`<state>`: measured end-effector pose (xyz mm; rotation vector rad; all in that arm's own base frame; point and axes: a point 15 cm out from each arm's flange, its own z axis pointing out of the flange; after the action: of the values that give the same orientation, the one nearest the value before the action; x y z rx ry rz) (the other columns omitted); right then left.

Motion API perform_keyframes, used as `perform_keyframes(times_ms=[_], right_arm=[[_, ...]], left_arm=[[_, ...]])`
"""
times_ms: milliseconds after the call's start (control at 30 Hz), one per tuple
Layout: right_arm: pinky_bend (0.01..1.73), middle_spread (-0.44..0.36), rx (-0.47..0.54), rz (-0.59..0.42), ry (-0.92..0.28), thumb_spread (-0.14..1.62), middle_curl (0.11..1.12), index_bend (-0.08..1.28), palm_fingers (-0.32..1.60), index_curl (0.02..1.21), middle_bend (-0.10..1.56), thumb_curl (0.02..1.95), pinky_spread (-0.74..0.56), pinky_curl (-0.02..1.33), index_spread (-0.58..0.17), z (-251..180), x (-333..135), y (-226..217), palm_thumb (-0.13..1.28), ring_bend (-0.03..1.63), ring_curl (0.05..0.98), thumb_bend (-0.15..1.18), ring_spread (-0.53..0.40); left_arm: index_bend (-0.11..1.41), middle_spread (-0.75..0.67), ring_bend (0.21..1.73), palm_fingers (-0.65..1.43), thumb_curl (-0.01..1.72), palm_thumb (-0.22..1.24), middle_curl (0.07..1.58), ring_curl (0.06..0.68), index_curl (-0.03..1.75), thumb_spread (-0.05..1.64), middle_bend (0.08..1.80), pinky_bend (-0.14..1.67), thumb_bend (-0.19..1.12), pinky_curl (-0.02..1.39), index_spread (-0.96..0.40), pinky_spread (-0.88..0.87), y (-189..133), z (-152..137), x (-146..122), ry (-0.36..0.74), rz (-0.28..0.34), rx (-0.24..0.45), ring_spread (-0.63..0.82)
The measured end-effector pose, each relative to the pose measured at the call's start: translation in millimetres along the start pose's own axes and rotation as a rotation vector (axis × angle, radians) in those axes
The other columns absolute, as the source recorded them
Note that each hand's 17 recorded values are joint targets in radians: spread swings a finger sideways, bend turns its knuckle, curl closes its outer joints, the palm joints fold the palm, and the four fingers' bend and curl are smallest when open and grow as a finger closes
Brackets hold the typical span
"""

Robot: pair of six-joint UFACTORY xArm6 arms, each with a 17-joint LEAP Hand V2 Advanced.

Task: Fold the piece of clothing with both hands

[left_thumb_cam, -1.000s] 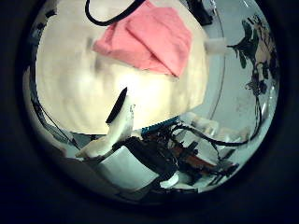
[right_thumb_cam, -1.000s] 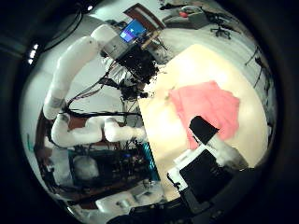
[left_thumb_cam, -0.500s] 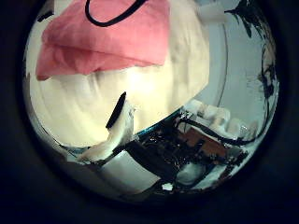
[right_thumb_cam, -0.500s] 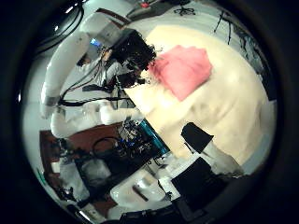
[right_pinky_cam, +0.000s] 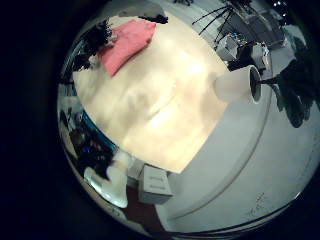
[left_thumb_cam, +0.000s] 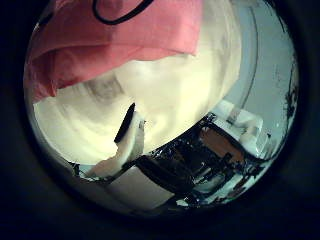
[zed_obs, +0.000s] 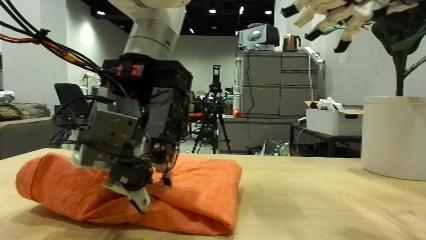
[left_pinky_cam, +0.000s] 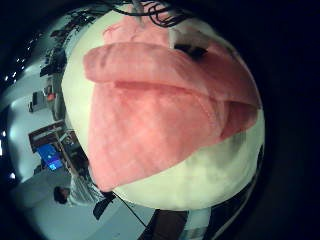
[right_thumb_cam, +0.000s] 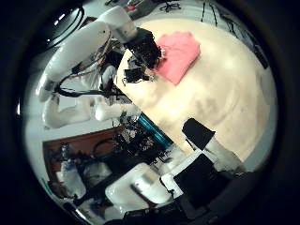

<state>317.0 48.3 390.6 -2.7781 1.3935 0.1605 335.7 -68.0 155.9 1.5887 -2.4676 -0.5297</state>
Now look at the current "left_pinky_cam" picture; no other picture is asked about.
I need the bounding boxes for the left hand cable bundle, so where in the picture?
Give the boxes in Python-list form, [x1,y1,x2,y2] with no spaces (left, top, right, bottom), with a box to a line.
[109,0,196,28]

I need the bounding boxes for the person in grey shirt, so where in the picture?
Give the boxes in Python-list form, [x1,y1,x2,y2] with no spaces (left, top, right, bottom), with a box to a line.
[53,166,116,208]

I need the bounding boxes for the brown wooden desk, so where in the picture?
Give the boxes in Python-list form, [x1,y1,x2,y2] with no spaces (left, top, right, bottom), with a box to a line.
[28,119,68,153]

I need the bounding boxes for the white cardboard box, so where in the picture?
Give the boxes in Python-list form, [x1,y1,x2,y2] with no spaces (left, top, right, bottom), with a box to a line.
[186,208,213,240]

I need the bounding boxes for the orange cloth garment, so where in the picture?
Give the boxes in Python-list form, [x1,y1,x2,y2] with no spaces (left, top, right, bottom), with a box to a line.
[83,3,263,193]

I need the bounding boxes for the blue screen monitor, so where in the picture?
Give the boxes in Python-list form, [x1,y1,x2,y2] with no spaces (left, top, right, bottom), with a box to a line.
[35,143,64,172]

